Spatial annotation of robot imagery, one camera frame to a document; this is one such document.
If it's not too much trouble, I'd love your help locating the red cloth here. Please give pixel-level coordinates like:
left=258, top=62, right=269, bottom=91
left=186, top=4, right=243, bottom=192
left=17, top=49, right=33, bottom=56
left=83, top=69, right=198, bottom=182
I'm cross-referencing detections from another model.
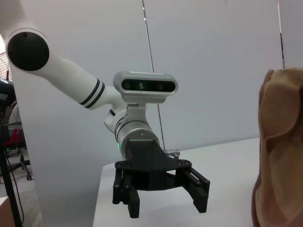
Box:
left=8, top=129, right=22, bottom=145

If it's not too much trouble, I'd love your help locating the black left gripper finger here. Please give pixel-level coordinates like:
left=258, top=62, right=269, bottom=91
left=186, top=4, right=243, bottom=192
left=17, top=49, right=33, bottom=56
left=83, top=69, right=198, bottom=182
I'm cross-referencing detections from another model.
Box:
left=112, top=166, right=141, bottom=218
left=175, top=166, right=211, bottom=214

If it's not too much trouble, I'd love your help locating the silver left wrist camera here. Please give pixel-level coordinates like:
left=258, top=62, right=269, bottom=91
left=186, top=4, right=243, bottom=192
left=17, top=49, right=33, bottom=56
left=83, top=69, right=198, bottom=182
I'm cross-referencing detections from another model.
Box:
left=113, top=70, right=178, bottom=126

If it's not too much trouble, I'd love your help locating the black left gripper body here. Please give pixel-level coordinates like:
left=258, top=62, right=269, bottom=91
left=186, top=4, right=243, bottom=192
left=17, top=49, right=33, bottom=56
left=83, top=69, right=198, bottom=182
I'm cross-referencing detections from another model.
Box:
left=115, top=138, right=193, bottom=192

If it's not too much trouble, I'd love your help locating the tan brown fabric garment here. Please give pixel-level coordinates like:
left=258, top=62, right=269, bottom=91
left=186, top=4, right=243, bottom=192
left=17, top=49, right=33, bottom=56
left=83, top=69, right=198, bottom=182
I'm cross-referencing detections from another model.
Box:
left=251, top=67, right=303, bottom=227

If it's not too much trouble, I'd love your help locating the black office chair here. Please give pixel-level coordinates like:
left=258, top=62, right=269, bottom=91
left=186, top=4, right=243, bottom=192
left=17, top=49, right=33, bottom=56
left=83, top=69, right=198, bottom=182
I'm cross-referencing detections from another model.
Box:
left=6, top=141, right=33, bottom=182

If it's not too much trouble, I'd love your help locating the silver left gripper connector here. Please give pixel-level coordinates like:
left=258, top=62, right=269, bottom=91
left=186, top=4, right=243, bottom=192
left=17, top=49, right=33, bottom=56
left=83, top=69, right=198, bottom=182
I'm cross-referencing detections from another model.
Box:
left=164, top=148, right=181, bottom=159

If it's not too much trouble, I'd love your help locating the black pedestal fan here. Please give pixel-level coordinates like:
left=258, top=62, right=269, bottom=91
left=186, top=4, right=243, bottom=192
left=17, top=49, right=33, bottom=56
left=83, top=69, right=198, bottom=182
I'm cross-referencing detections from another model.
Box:
left=0, top=47, right=26, bottom=227

